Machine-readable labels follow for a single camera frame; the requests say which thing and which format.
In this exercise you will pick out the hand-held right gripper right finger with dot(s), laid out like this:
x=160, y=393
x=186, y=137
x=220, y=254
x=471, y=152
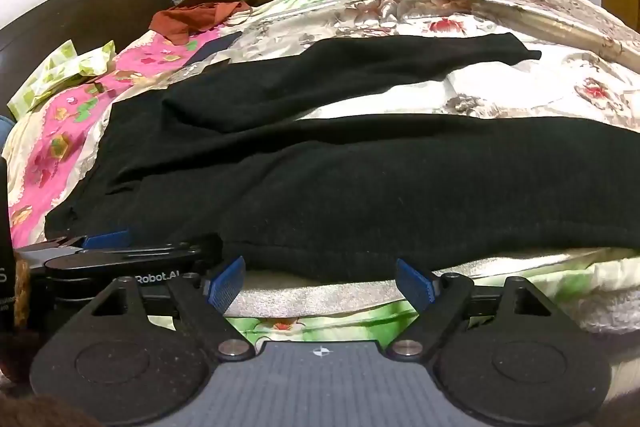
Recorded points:
x=414, y=282

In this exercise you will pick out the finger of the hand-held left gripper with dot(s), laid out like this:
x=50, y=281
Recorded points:
x=165, y=251
x=107, y=239

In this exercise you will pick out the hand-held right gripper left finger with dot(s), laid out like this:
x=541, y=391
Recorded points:
x=227, y=283

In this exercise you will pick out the black pants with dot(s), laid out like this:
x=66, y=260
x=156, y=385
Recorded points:
x=350, y=187

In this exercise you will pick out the pink floral blanket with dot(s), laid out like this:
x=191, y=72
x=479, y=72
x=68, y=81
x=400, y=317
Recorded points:
x=65, y=122

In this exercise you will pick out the person's brown fuzzy clothing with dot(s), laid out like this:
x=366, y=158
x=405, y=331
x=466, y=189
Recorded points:
x=45, y=414

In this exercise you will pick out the blue pillow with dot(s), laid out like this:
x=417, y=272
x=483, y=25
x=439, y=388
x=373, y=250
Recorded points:
x=5, y=132

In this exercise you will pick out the dark blue notebook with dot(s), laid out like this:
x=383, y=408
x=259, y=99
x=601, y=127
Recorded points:
x=212, y=49

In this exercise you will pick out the dark brown wooden headboard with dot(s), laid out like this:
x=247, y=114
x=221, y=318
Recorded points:
x=75, y=22

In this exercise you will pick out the cream floral satin quilt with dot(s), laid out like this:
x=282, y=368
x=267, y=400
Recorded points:
x=500, y=77

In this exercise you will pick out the red cloth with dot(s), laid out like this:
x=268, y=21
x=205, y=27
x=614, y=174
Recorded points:
x=195, y=14

